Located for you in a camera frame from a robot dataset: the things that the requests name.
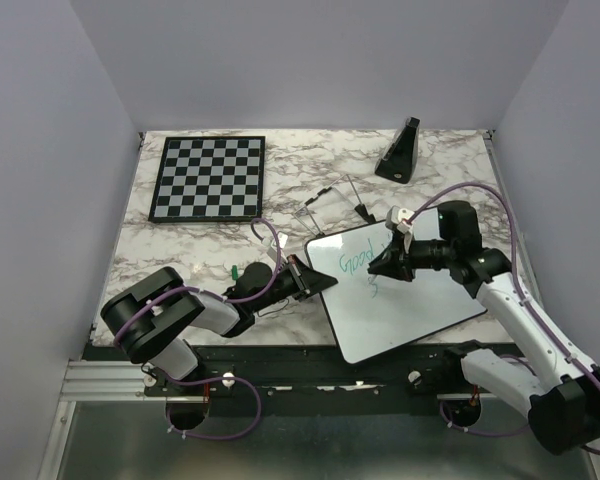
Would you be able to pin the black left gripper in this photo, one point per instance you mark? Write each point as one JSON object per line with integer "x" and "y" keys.
{"x": 306, "y": 279}

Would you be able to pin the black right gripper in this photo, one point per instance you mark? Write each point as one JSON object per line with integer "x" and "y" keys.
{"x": 394, "y": 261}

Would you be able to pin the white whiteboard black frame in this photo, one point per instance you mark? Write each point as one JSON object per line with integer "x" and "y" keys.
{"x": 368, "y": 320}

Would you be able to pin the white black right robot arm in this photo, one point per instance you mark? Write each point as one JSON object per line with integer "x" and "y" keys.
{"x": 558, "y": 392}

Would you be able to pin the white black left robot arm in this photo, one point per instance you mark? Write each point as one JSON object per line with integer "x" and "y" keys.
{"x": 148, "y": 318}

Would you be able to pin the black wedge eraser block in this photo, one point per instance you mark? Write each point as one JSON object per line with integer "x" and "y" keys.
{"x": 398, "y": 161}

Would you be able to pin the black white chessboard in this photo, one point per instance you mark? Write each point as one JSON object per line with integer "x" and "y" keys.
{"x": 209, "y": 179}

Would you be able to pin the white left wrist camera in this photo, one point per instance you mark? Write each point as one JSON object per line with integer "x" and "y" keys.
{"x": 275, "y": 247}

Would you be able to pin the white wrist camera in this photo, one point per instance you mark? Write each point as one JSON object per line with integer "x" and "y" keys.
{"x": 400, "y": 221}
{"x": 275, "y": 247}

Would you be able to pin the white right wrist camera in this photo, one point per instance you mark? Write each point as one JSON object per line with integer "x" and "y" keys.
{"x": 400, "y": 221}

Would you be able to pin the black wire whiteboard stand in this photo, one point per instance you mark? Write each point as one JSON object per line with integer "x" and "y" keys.
{"x": 340, "y": 197}

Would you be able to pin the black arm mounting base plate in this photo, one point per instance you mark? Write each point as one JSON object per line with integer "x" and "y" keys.
{"x": 290, "y": 381}

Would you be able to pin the aluminium rail frame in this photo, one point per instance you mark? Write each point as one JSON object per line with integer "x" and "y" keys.
{"x": 112, "y": 435}

